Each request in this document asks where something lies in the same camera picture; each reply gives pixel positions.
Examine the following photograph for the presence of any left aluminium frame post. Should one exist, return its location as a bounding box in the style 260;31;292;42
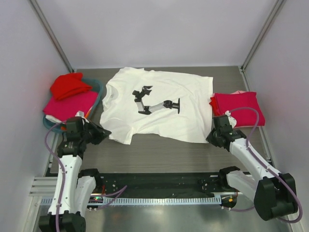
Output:
28;0;75;73

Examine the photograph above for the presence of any right aluminium frame post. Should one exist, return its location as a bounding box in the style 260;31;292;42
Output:
240;0;287;72

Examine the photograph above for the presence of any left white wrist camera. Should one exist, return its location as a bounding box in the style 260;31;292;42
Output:
75;111;85;118

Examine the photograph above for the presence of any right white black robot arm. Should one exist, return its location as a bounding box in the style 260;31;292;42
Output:
206;115;302;221

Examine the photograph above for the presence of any red crumpled t shirt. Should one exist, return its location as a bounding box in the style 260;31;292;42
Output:
50;72;92;100

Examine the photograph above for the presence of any slotted cable duct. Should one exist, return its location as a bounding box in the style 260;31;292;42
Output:
40;195;222;206

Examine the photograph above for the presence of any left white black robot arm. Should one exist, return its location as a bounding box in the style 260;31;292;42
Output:
39;116;111;232

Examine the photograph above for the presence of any folded red t shirt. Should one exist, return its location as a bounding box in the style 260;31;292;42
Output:
209;96;221;116

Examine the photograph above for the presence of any aluminium frame post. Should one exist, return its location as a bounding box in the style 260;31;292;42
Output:
240;0;287;72
28;0;75;73

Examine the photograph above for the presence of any teal plastic basket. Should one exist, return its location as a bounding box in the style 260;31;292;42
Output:
42;78;104;133

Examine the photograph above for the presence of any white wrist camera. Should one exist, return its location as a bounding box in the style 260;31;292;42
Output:
75;111;85;118
225;111;237;128

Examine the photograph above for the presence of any folded magenta t shirt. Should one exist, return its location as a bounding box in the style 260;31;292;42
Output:
213;91;266;127

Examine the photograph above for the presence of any aluminium rail front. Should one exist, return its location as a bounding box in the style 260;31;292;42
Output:
30;174;294;194

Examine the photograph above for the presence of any orange t shirt in basket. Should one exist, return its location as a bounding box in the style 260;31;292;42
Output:
60;108;92;131

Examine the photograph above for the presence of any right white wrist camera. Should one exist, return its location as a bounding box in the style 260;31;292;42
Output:
225;111;237;128

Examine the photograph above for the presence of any white printed t shirt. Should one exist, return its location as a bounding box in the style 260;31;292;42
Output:
99;67;213;145

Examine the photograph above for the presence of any magenta t shirt in basket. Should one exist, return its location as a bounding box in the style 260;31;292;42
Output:
43;91;98;122

